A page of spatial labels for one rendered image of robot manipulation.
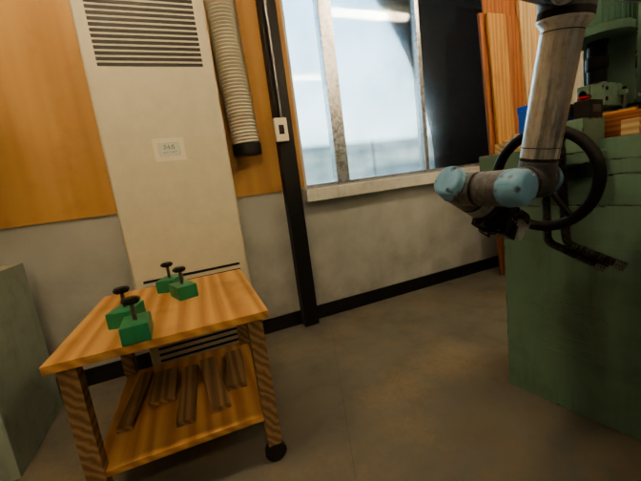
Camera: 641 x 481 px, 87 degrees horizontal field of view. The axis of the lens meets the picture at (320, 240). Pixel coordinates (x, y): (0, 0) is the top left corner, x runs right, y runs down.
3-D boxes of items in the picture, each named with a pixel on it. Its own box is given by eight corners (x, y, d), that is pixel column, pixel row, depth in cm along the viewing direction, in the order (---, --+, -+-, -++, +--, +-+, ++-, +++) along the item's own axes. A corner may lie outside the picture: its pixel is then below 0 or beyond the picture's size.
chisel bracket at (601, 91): (576, 115, 108) (576, 88, 106) (595, 115, 115) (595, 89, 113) (605, 110, 101) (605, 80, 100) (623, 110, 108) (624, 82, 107)
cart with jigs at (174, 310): (132, 407, 151) (97, 270, 140) (257, 369, 169) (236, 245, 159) (91, 550, 90) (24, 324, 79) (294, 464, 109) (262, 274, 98)
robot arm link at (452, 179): (457, 196, 71) (425, 196, 79) (485, 214, 77) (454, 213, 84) (468, 161, 72) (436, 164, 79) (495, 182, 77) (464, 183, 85)
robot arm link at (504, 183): (549, 163, 68) (497, 168, 77) (517, 169, 62) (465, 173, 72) (548, 202, 69) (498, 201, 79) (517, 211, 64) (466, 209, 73)
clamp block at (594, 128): (527, 158, 103) (527, 128, 101) (549, 156, 110) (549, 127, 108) (585, 152, 90) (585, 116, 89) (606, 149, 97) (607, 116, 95)
